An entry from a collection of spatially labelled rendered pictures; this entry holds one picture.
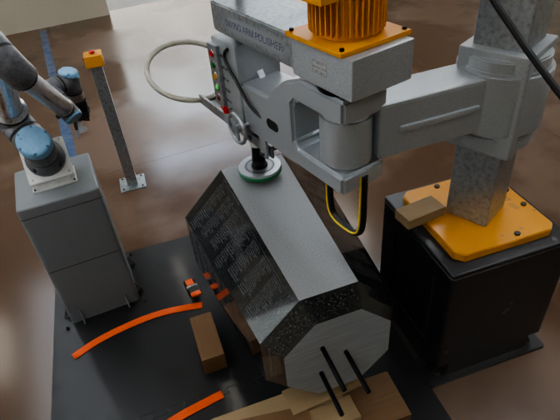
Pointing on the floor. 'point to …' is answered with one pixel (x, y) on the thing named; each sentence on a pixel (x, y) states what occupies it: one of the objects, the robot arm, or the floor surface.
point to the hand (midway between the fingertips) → (79, 130)
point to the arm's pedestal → (77, 242)
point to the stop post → (95, 61)
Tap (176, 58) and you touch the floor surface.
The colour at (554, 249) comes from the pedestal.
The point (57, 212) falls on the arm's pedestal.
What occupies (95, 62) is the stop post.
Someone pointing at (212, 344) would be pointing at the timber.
